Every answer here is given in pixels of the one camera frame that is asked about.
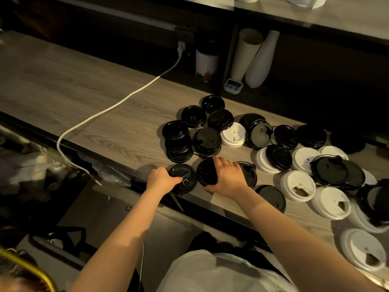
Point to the person's left forearm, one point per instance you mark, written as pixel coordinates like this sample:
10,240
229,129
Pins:
118,246

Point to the white paper towel roll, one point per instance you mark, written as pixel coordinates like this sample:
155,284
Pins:
307,1

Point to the white cup sleeves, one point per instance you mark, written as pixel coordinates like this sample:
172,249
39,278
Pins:
261,63

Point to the person's right hand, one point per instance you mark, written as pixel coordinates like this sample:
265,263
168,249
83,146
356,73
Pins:
229,179

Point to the black flap cup lid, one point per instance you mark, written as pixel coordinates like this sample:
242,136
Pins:
187,182

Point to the person's left hand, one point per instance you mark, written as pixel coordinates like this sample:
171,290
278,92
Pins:
159,182

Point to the person's right forearm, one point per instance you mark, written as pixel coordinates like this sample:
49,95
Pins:
297,246

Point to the black smooth cup lid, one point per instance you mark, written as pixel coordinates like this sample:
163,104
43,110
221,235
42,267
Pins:
205,173

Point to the small white digital timer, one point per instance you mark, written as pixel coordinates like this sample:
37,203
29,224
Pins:
233,86

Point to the white canister with black lid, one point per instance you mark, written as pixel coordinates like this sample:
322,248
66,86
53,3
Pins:
206,65

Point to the pile of black cup lids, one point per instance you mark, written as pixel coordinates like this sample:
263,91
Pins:
206,141

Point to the person's white shirt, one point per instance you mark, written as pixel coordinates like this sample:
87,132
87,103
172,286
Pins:
218,273

